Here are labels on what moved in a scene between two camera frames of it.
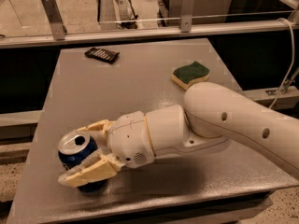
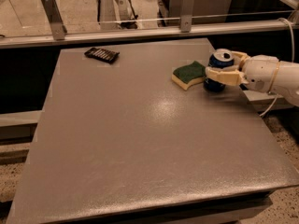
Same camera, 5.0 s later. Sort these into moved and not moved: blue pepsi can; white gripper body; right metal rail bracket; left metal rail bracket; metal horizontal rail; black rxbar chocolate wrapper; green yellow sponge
Moved: blue pepsi can; white gripper body
Not moved: black rxbar chocolate wrapper; right metal rail bracket; left metal rail bracket; metal horizontal rail; green yellow sponge
